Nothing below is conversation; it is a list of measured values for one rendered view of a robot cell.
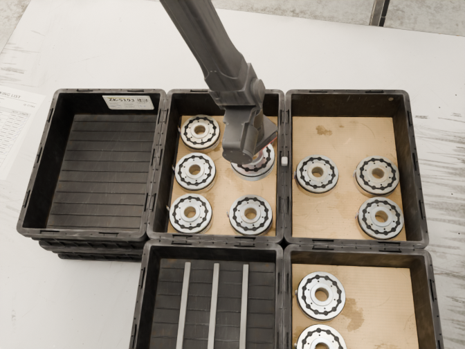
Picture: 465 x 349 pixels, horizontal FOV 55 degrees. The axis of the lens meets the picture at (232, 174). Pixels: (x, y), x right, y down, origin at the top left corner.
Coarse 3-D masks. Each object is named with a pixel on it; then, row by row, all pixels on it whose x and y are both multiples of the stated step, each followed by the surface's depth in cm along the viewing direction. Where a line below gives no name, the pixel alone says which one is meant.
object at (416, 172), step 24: (288, 96) 110; (408, 96) 107; (288, 120) 109; (408, 120) 106; (288, 144) 104; (288, 168) 101; (288, 192) 99; (288, 216) 96; (288, 240) 94; (336, 240) 93; (360, 240) 93; (384, 240) 92
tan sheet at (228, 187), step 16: (224, 128) 119; (176, 160) 116; (224, 160) 115; (224, 176) 113; (272, 176) 112; (176, 192) 112; (208, 192) 111; (224, 192) 111; (240, 192) 111; (256, 192) 110; (272, 192) 110; (224, 208) 109; (272, 208) 108; (224, 224) 107; (272, 224) 106
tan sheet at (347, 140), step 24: (312, 120) 118; (336, 120) 118; (360, 120) 117; (384, 120) 117; (312, 144) 115; (336, 144) 114; (360, 144) 114; (384, 144) 114; (336, 192) 109; (312, 216) 106; (336, 216) 106
